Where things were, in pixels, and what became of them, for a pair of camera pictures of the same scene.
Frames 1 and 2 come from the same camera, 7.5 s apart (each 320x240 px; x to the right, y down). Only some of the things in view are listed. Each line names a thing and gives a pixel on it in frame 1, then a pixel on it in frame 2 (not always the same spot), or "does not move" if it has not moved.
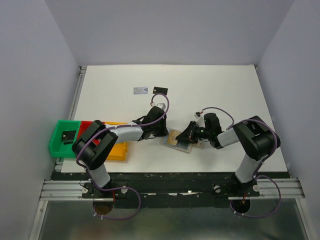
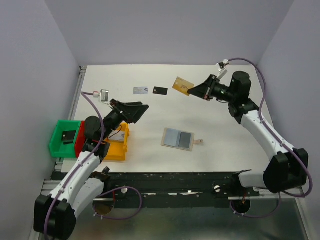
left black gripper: (162, 133) to (132, 112)
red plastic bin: (84, 125) does not move
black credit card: (157, 90) does not move
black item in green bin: (68, 137) does not move
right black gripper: (188, 133) to (205, 89)
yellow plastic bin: (119, 150) does not move
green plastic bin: (57, 148) does not move
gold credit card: (171, 137) to (182, 85)
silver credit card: (139, 90) does not move
